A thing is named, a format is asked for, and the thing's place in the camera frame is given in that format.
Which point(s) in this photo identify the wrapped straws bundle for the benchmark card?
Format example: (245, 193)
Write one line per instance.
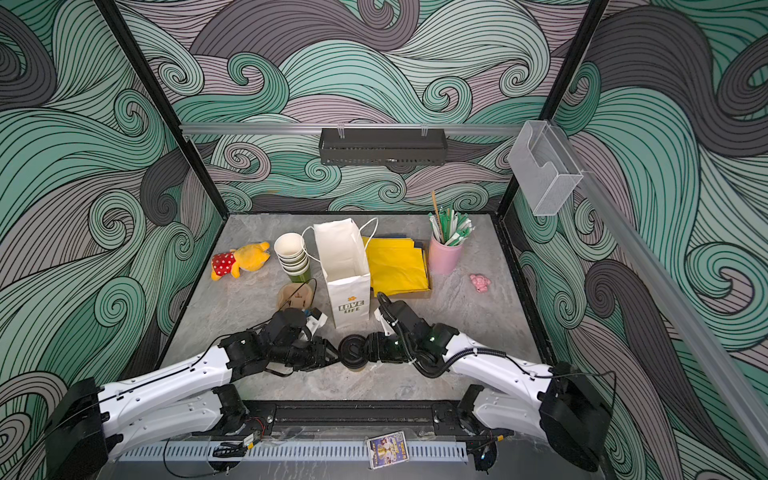
(449, 227)

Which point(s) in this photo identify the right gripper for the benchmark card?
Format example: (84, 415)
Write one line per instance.
(376, 348)

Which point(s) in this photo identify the small picture card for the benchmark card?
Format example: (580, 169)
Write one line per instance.
(387, 449)

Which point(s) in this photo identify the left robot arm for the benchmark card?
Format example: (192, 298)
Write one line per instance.
(94, 424)

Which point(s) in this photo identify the white slotted cable duct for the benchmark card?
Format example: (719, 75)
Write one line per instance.
(295, 451)

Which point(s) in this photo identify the yellow bear plush toy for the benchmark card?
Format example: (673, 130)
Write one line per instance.
(250, 258)

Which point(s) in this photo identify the pink straw holder cup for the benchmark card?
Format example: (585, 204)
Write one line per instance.
(443, 259)

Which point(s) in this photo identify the black wall shelf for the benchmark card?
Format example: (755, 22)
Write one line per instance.
(346, 146)

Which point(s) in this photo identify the clear acrylic wall holder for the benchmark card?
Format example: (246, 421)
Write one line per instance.
(544, 163)

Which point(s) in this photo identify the stack of pulp cup carriers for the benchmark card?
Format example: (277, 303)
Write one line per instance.
(295, 295)

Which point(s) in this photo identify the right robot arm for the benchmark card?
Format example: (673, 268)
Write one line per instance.
(557, 404)

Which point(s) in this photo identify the yellow napkin stack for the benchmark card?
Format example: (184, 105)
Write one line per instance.
(397, 266)

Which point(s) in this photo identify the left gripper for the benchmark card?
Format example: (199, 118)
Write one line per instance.
(320, 354)

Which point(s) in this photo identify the stack of paper cups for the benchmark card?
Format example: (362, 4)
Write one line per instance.
(290, 249)

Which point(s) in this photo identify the white paper takeout bag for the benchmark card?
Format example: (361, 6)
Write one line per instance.
(342, 254)

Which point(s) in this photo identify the small pink toy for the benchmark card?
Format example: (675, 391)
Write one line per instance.
(480, 282)

